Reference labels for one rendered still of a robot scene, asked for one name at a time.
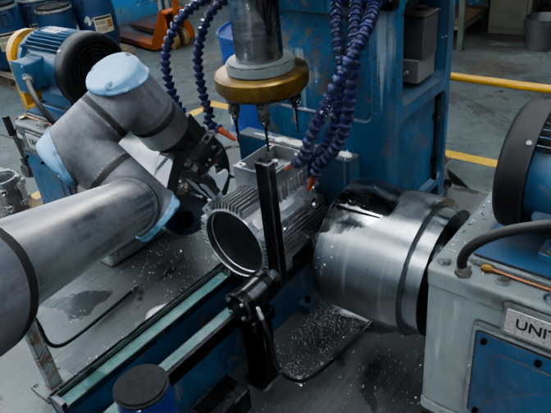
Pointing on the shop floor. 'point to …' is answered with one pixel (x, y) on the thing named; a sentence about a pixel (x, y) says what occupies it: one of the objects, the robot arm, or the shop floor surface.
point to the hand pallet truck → (160, 30)
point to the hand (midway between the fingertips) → (215, 199)
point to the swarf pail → (538, 32)
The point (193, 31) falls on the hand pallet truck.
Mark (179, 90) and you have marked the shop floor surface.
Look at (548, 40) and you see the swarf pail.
